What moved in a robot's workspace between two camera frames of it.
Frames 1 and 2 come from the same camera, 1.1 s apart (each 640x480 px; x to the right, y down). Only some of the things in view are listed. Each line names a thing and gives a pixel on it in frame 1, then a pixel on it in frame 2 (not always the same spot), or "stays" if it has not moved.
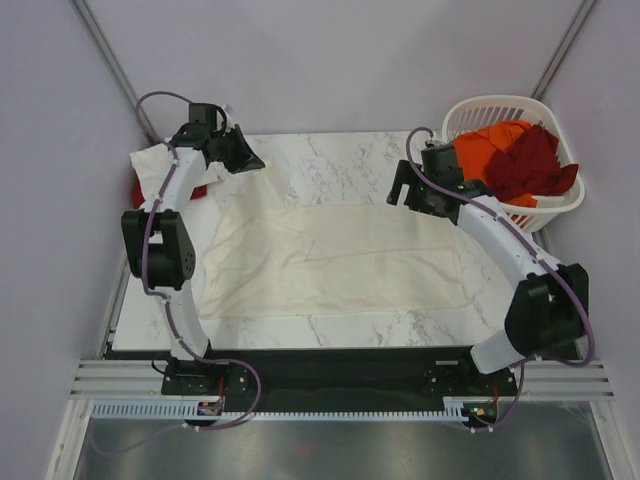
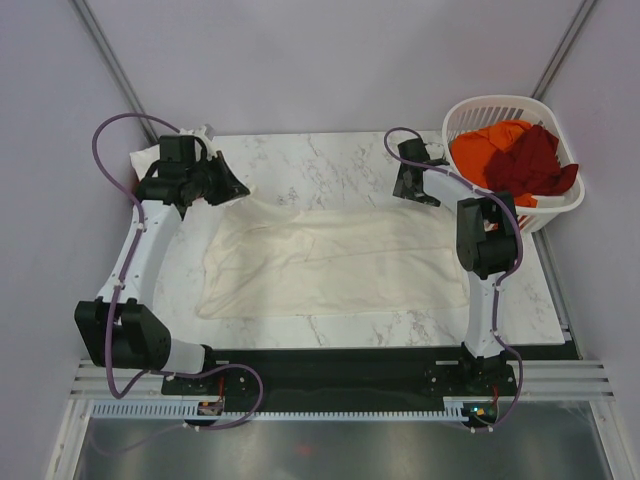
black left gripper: (247, 160) -> (230, 188)
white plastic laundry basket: (471, 111) stays
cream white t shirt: (264, 257) stays
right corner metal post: (569, 36) stays
